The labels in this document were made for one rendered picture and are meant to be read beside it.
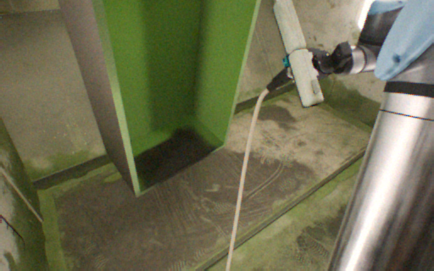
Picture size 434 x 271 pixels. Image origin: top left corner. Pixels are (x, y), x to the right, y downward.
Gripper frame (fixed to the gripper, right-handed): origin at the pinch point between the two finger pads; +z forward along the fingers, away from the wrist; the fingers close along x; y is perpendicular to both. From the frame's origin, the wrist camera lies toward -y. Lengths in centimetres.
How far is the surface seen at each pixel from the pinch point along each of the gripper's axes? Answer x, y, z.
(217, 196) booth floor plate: -48, 113, 3
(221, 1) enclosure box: 45, 33, -1
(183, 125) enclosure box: 4, 98, 17
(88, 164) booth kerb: -3, 148, 86
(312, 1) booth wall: 103, 123, -140
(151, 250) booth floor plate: -63, 98, 52
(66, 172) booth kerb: -5, 145, 101
